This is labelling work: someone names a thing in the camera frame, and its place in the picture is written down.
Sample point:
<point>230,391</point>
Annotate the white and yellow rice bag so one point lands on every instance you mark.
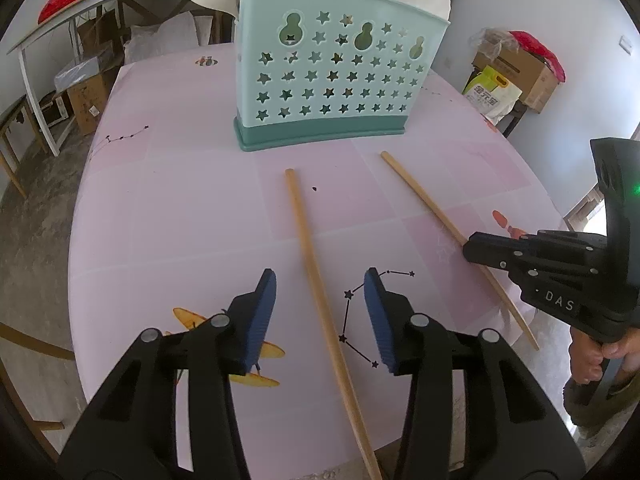
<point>492,95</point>

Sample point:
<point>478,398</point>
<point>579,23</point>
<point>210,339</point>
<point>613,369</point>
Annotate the dark wooden stool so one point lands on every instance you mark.
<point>515,120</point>

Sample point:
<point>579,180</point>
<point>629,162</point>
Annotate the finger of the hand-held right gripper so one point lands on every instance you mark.
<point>500,252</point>

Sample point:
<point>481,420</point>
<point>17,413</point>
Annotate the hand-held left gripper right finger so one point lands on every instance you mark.
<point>380,325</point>

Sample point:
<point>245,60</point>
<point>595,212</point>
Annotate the large cardboard box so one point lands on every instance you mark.
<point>525,77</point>

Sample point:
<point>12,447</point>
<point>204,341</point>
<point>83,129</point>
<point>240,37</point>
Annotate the plastic-wrapped box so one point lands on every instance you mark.
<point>80,72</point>

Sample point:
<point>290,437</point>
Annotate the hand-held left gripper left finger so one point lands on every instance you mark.
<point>260,320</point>

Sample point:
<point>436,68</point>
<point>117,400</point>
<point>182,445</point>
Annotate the white pillow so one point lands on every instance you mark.
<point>160,35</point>

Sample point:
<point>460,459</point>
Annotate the person's olive clothing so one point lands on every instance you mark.
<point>610,407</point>

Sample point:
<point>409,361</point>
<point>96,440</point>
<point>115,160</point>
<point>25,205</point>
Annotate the pink printed tablecloth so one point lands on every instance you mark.
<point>200,210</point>

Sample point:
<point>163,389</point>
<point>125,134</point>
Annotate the white wall switch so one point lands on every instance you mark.
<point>625,45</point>

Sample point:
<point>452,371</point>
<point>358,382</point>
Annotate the teal star-cutout utensil holder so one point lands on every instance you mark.
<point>325,85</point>

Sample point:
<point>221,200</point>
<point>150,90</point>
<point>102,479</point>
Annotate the person's right hand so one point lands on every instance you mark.
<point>587,360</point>

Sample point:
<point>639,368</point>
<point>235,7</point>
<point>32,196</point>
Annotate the clear plastic bag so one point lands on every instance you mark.
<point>487,40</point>

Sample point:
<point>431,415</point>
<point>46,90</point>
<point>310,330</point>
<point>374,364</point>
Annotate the small white appliance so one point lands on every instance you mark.
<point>55,109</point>

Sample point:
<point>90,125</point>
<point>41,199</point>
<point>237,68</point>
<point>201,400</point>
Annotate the wooden chopstick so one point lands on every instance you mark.
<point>450,230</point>
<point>320,285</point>

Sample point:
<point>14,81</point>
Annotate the light wooden chair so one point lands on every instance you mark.
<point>30,342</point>

